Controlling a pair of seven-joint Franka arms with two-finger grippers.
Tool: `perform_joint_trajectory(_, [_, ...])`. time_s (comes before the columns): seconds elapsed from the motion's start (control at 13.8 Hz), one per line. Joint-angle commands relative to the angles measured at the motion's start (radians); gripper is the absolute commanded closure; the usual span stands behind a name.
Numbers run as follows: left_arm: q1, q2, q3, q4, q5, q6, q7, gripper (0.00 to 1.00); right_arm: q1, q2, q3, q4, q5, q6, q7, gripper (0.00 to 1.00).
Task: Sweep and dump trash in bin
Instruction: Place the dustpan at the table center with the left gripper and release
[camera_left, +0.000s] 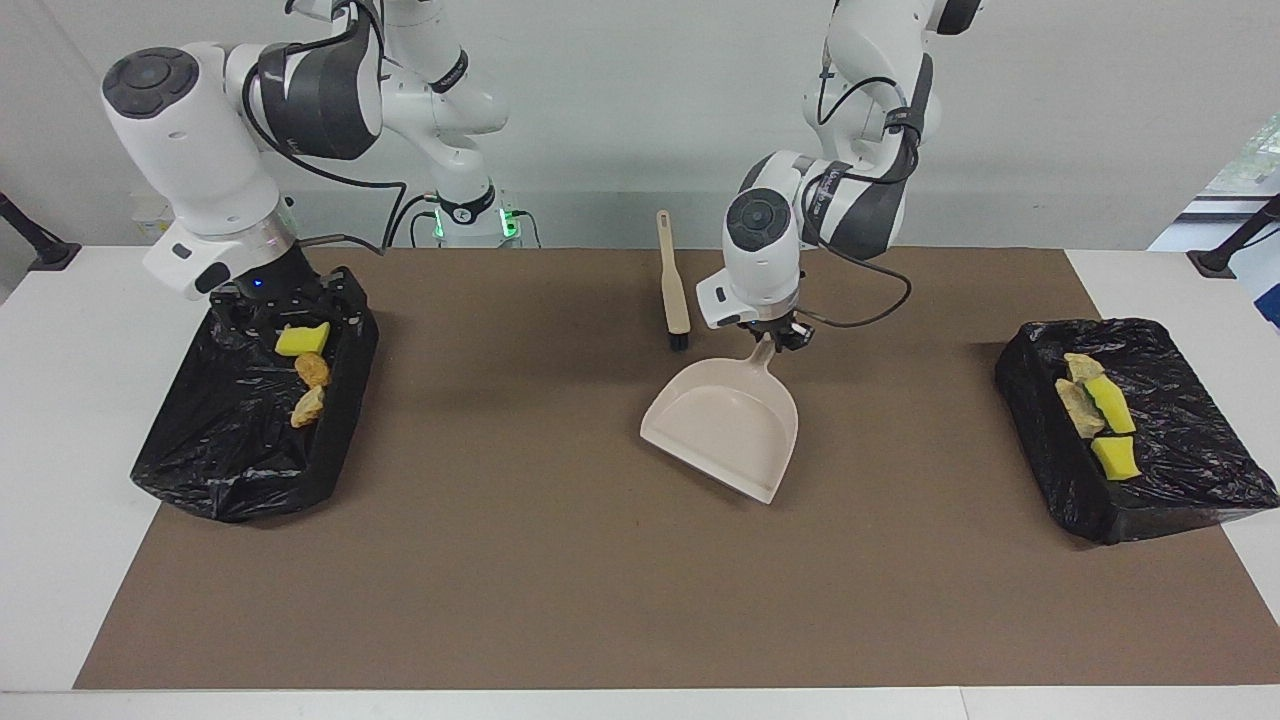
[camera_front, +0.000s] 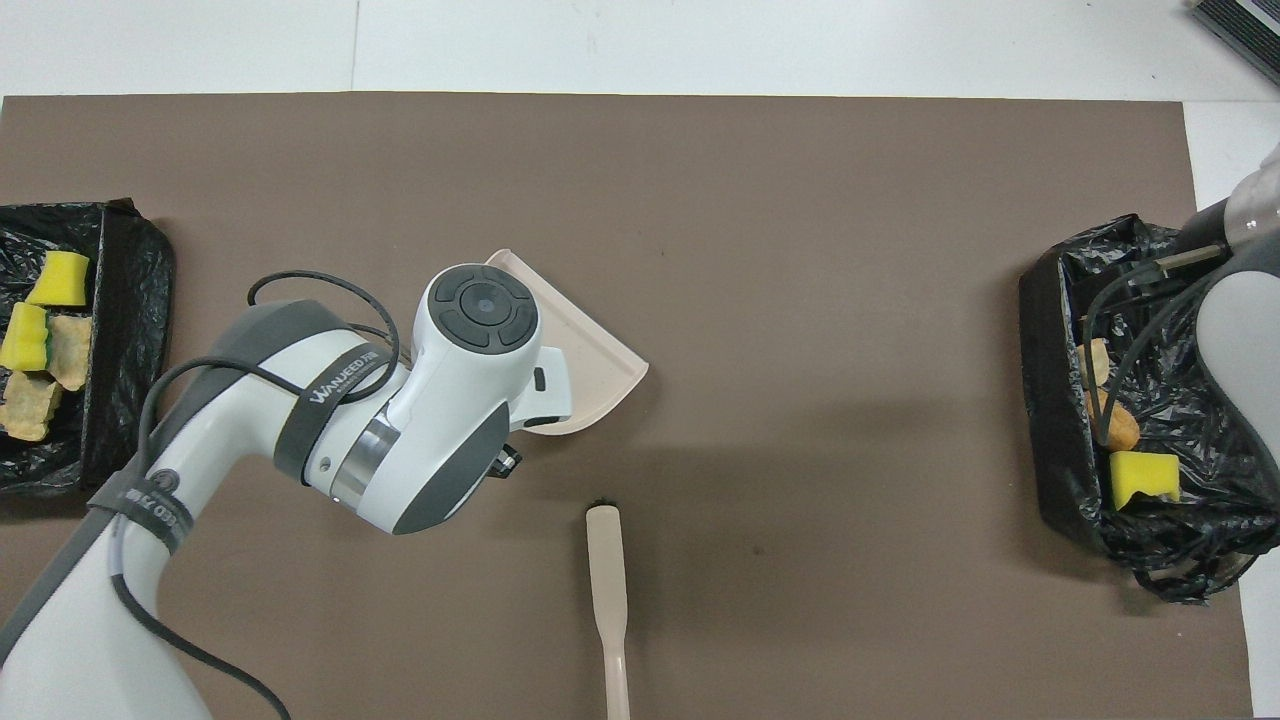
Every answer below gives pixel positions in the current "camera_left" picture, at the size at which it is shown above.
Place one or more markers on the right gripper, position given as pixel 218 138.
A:
pixel 280 290

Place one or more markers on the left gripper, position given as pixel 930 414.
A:
pixel 770 326

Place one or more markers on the beige plastic dustpan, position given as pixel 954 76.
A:
pixel 725 425

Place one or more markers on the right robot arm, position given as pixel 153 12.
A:
pixel 200 150

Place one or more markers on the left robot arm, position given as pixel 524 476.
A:
pixel 765 260

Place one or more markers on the brown crumpled trash piece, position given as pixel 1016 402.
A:
pixel 309 407
pixel 313 370

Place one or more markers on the black bin bag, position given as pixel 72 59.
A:
pixel 1180 450
pixel 235 450

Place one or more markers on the beige crumpled trash piece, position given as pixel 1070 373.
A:
pixel 1082 366
pixel 1080 410

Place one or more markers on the yellow sponge piece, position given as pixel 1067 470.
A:
pixel 1116 458
pixel 302 340
pixel 1112 405

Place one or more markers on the beige brush with black bristles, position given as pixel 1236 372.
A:
pixel 674 290

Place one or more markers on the black stand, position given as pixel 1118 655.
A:
pixel 45 250
pixel 1225 255

